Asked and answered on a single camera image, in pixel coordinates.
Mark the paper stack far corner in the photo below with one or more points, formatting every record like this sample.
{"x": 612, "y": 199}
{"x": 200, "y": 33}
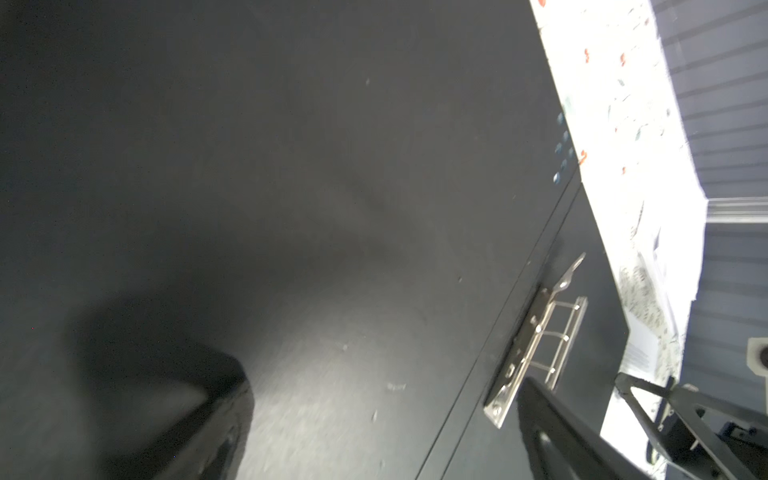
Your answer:
{"x": 639, "y": 276}

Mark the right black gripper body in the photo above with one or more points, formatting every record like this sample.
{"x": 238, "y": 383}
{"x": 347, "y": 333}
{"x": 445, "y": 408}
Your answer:
{"x": 738, "y": 444}

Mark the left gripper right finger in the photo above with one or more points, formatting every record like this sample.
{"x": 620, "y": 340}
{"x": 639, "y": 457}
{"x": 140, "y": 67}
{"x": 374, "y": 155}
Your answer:
{"x": 559, "y": 445}

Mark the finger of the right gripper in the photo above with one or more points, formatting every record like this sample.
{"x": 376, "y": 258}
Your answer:
{"x": 678, "y": 420}

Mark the teal black clip folder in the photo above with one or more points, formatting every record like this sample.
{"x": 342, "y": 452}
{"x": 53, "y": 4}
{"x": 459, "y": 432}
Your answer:
{"x": 350, "y": 203}

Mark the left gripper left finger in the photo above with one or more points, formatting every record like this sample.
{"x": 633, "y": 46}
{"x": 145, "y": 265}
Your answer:
{"x": 207, "y": 443}

